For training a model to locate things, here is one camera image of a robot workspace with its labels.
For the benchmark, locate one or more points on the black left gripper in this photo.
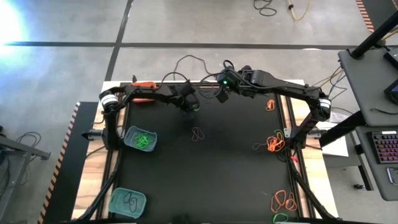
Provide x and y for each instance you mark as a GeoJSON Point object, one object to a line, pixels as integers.
{"type": "Point", "coordinates": [183, 95]}

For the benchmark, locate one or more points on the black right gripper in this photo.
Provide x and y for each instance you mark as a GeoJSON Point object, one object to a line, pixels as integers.
{"type": "Point", "coordinates": [231, 81]}

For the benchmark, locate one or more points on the dark green rubber band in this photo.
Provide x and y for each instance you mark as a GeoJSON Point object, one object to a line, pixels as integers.
{"type": "Point", "coordinates": [278, 130]}

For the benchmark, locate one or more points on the teal plastic basket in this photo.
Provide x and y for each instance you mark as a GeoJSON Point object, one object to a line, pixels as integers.
{"type": "Point", "coordinates": [118, 202]}

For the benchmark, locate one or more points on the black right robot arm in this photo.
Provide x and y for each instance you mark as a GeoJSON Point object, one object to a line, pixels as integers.
{"type": "Point", "coordinates": [292, 90]}

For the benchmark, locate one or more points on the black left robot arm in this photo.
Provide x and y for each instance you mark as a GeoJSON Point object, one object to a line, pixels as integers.
{"type": "Point", "coordinates": [146, 93]}

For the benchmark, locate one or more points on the large orange rubber band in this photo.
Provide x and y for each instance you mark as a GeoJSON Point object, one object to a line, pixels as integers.
{"type": "Point", "coordinates": [273, 202]}

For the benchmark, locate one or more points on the small orange rubber band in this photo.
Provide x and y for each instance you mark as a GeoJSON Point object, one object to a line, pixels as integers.
{"type": "Point", "coordinates": [292, 205]}

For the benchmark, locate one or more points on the orange plastic basket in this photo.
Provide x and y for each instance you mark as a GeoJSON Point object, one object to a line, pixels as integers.
{"type": "Point", "coordinates": [146, 84]}

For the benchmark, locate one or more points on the black clamp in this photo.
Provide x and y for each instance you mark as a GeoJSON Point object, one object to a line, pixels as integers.
{"type": "Point", "coordinates": [134, 78]}

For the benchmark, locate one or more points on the blue-grey plastic basket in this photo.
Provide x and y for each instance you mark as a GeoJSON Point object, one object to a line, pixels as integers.
{"type": "Point", "coordinates": [129, 137]}

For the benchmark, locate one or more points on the black table mat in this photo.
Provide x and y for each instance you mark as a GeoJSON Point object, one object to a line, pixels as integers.
{"type": "Point", "coordinates": [217, 186]}

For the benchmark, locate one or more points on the black desk brace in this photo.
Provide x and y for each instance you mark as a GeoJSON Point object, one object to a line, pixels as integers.
{"type": "Point", "coordinates": [342, 130]}

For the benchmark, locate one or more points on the white paper sheet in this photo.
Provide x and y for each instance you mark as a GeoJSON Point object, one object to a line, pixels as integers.
{"type": "Point", "coordinates": [337, 151]}

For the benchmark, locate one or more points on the black floor mat striped edge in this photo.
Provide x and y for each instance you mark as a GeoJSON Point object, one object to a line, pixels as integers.
{"type": "Point", "coordinates": [373, 9]}
{"type": "Point", "coordinates": [71, 174]}

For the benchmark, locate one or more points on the black pole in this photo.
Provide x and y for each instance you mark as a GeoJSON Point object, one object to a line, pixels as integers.
{"type": "Point", "coordinates": [373, 39]}

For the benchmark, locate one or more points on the black desk leg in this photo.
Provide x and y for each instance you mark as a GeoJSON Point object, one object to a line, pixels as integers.
{"type": "Point", "coordinates": [365, 171]}

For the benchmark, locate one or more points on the small black floor object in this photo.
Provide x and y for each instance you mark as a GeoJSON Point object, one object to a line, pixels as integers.
{"type": "Point", "coordinates": [359, 186]}

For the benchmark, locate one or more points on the dark tablet screen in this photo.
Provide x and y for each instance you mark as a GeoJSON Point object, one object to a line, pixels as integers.
{"type": "Point", "coordinates": [393, 93]}

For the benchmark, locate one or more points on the backlit keyboard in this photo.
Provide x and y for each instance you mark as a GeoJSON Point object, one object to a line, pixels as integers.
{"type": "Point", "coordinates": [387, 147]}

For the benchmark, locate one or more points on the black desk device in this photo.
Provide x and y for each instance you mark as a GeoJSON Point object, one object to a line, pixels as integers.
{"type": "Point", "coordinates": [392, 59]}

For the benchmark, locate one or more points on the grey keyboard desk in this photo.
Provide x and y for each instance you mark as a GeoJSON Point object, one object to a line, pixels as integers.
{"type": "Point", "coordinates": [377, 186]}

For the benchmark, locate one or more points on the grey metal stand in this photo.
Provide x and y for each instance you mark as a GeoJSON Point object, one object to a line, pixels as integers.
{"type": "Point", "coordinates": [18, 147]}

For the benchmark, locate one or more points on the dark handheld device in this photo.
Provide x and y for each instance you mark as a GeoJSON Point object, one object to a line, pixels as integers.
{"type": "Point", "coordinates": [393, 175]}

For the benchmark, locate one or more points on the black aluminium table frame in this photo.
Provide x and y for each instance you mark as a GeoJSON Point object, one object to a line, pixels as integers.
{"type": "Point", "coordinates": [300, 180]}

